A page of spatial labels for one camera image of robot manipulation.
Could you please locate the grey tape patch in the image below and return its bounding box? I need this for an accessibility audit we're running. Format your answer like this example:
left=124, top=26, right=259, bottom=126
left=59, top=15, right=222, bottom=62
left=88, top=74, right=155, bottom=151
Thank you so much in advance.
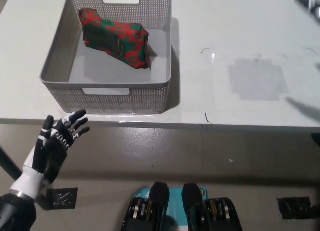
left=228, top=58, right=290, bottom=102

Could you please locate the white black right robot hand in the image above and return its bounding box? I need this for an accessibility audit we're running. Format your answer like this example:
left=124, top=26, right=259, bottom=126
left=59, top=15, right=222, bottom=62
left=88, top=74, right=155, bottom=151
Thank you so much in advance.
left=294, top=0, right=320, bottom=19

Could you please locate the black teal left robot body block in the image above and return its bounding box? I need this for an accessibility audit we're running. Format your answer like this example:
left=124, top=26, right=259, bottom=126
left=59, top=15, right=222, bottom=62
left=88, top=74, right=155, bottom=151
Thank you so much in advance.
left=121, top=181, right=176, bottom=231

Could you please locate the black table leg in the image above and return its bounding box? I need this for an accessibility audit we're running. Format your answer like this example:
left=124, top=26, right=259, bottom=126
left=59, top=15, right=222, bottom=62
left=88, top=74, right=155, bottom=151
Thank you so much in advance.
left=0, top=145, right=49, bottom=211

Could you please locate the red green patterned cloth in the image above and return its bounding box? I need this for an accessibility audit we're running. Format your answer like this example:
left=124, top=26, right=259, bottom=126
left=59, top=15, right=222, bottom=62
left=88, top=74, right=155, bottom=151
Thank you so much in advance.
left=78, top=7, right=152, bottom=71

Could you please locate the black floor tape patch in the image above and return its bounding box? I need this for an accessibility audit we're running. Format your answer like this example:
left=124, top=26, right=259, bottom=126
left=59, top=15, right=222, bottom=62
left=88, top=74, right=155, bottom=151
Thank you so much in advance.
left=46, top=187, right=79, bottom=211
left=276, top=196, right=313, bottom=221

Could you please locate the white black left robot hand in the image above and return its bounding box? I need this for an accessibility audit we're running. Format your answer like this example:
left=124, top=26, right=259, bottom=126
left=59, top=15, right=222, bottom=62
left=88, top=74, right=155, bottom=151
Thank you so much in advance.
left=22, top=109, right=91, bottom=186

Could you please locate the grey perforated plastic basket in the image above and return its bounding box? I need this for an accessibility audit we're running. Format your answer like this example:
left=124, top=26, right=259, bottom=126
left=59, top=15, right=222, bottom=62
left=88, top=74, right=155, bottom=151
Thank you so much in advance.
left=39, top=0, right=173, bottom=114

